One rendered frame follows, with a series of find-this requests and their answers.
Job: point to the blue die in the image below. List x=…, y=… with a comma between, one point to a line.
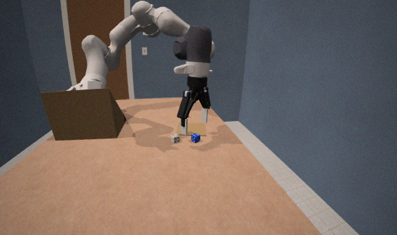
x=195, y=138

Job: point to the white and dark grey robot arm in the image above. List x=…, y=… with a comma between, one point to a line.
x=193, y=46

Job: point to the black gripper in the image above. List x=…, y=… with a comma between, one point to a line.
x=198, y=90

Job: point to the white die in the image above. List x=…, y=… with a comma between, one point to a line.
x=175, y=138

